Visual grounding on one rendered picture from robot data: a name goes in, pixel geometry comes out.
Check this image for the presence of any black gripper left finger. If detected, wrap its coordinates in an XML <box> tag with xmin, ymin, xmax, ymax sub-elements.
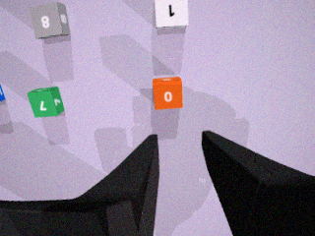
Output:
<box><xmin>0</xmin><ymin>134</ymin><xmax>160</xmax><ymax>236</ymax></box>

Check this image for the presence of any green block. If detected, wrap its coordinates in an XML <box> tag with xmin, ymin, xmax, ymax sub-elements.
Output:
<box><xmin>28</xmin><ymin>87</ymin><xmax>64</xmax><ymax>117</ymax></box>

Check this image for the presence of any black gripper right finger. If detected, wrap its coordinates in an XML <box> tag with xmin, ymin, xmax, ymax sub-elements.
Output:
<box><xmin>201</xmin><ymin>130</ymin><xmax>315</xmax><ymax>236</ymax></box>

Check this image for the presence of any orange block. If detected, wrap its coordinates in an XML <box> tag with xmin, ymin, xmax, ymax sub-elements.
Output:
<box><xmin>153</xmin><ymin>78</ymin><xmax>182</xmax><ymax>109</ymax></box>

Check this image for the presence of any grey block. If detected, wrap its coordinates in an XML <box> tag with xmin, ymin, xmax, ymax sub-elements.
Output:
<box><xmin>29</xmin><ymin>3</ymin><xmax>71</xmax><ymax>39</ymax></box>

